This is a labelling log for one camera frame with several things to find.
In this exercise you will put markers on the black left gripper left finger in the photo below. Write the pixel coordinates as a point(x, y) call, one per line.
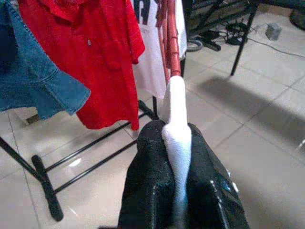
point(147, 179)

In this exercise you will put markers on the metal clothes rack black frame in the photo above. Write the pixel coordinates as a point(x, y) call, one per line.
point(45, 181)

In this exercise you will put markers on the blue denim shirt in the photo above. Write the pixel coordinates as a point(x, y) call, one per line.
point(35, 71)

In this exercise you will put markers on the plain white shirt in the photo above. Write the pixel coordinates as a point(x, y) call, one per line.
point(177, 119)

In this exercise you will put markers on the red polo shirt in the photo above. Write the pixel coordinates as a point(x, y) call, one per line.
point(95, 59)

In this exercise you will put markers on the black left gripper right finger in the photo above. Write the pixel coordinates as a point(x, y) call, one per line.
point(212, 186)

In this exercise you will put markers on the white T-shirt dark lettering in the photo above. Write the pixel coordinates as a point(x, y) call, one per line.
point(152, 59)

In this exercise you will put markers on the black power strip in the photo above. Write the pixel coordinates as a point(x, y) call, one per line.
point(209, 44)

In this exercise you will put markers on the grey power adapter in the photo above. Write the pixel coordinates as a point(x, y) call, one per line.
point(273, 31)

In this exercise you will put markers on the white table black legs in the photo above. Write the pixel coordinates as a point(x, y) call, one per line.
point(244, 40)

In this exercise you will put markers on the red plastic hanger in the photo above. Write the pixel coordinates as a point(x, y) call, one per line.
point(172, 35)

